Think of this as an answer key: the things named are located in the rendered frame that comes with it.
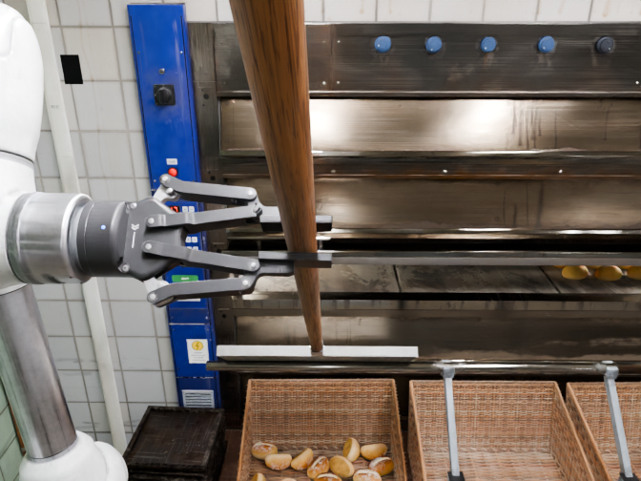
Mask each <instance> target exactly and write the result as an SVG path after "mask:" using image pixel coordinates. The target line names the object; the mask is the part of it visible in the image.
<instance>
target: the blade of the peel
mask: <svg viewBox="0 0 641 481"><path fill-rule="evenodd" d="M217 356H218V357H220V358H222V359H224V360H226V361H333V362H410V361H412V360H414V359H416V358H417V357H418V347H417V346H324V351H323V355H322V356H312V355H311V352H310V345H218V346H217Z"/></svg>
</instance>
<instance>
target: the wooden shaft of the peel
mask: <svg viewBox="0 0 641 481"><path fill-rule="evenodd" d="M229 4H230V8H231V12H232V16H233V20H234V24H235V28H236V32H237V37H238V43H239V47H240V52H241V56H242V60H243V64H244V68H245V72H246V76H247V80H248V84H249V88H250V93H251V96H252V100H253V104H254V108H255V113H256V117H257V121H258V128H259V132H260V136H261V140H262V144H263V149H264V153H265V156H266V160H267V164H268V169H269V173H270V177H271V180H272V184H273V189H274V193H275V197H276V201H277V206H278V209H279V216H280V220H281V225H282V229H283V233H284V237H285V240H286V245H287V249H288V252H300V253H318V247H317V228H316V210H315V192H314V174H313V156H312V137H311V119H310V101H309V83H308V65H307V47H306V28H305V10H304V0H229ZM294 277H295V282H296V286H297V289H298V293H299V297H300V305H301V309H302V313H303V317H304V321H305V325H306V329H307V333H308V337H309V342H310V345H311V348H312V350H313V351H315V352H318V351H320V350H321V349H322V336H321V301H320V283H319V269H318V268H305V267H295V275H294Z"/></svg>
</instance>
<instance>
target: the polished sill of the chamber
mask: <svg viewBox="0 0 641 481"><path fill-rule="evenodd" d="M232 305H233V308H240V309H301V305H300V297H299V293H298V292H253V293H252V294H250V295H239V296H233V299H232ZM320 309H416V310H590V311H641V294H624V293H439V292H320Z"/></svg>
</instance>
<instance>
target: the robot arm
mask: <svg viewBox="0 0 641 481"><path fill-rule="evenodd" d="M43 92H44V70H43V62H42V56H41V52H40V48H39V44H38V41H37V38H36V36H35V33H34V31H33V29H32V27H31V25H30V24H29V23H28V22H27V21H26V20H25V19H24V18H23V17H22V15H21V14H20V13H19V12H18V11H16V10H14V9H13V8H11V7H9V6H7V5H5V4H3V3H0V376H1V379H2V382H3V385H4V388H5V391H6V393H7V396H8V399H9V401H10V406H11V409H12V412H13V415H14V418H15V421H16V424H17V426H18V429H19V432H20V434H21V437H22V440H23V443H24V446H25V449H26V454H25V456H24V457H23V459H22V462H21V464H20V466H19V473H20V475H19V481H128V470H127V466H126V464H125V461H124V459H123V457H122V456H121V454H120V453H119V452H118V451H117V450H116V449H114V448H113V447H112V446H111V445H109V444H106V443H103V442H94V441H93V439H92V437H91V436H89V435H87V434H86V433H83V432H81V431H78V430H75V426H74V423H73V420H72V415H71V412H70V409H69V406H68V402H67V399H66V396H65V393H64V389H63V387H62V384H61V381H60V377H59V374H58V371H57V367H56V364H55V361H54V358H53V355H52V350H51V344H50V341H49V338H48V335H47V331H46V328H45V326H44V323H43V319H42V316H41V313H40V310H39V306H38V303H37V300H36V297H35V294H34V291H33V288H32V285H33V284H44V283H57V284H60V283H81V284H82V283H85V282H88V281H89V280H90V279H91V278H92V277H96V278H134V279H137V280H139V281H140V282H144V283H145V286H146V289H147V291H148V295H147V301H148V302H149V303H151V304H152V305H154V306H156V307H158V308H160V307H163V306H165V305H168V304H170V303H173V302H176V301H179V300H191V299H203V298H215V297H228V296H239V295H250V294H252V293H253V292H254V291H255V286H256V283H257V281H258V279H259V278H261V277H263V276H272V277H291V276H293V275H295V267H305V268H332V254H331V253H300V252H266V251H258V261H257V260H255V259H248V258H243V257H237V256H230V255H224V254H219V253H212V252H206V251H199V250H194V249H190V248H188V247H185V241H186V239H187V236H188V235H191V234H196V233H198V232H202V231H209V230H217V229H224V228H232V227H240V226H247V225H255V224H260V225H261V228H262V231H263V232H283V229H282V225H281V220H280V216H279V209H278V207H265V206H262V205H261V204H260V202H259V200H258V195H257V192H256V190H255V189H253V188H246V187H237V186H227V185H217V184H208V183H198V182H189V181H182V180H180V179H178V178H174V177H172V176H170V175H168V174H163V175H162V176H160V178H159V182H160V183H161V185H160V186H159V188H158V189H157V191H156V193H155V195H154V197H153V198H146V199H143V200H141V201H107V200H92V199H91V198H90V197H89V196H87V195H85V194H69V193H44V192H36V190H35V185H34V176H33V167H34V159H35V152H36V147H37V144H38V140H39V137H40V129H41V121H42V111H43ZM178 199H184V200H188V201H196V202H205V203H214V204H224V205H234V206H243V207H236V208H228V209H220V210H213V211H205V212H197V213H191V212H182V213H176V212H175V211H174V210H172V209H171V208H170V207H168V206H167V205H166V204H164V203H165V202H166V201H178ZM178 265H179V266H185V267H197V268H203V269H209V270H216V271H221V272H227V273H234V274H240V275H243V277H242V278H233V279H221V280H209V281H196V282H175V283H170V284H168V283H167V282H165V281H157V280H156V279H158V278H159V277H161V276H162V275H164V274H166V273H167V272H169V271H170V270H172V269H173V268H175V267H176V266H178Z"/></svg>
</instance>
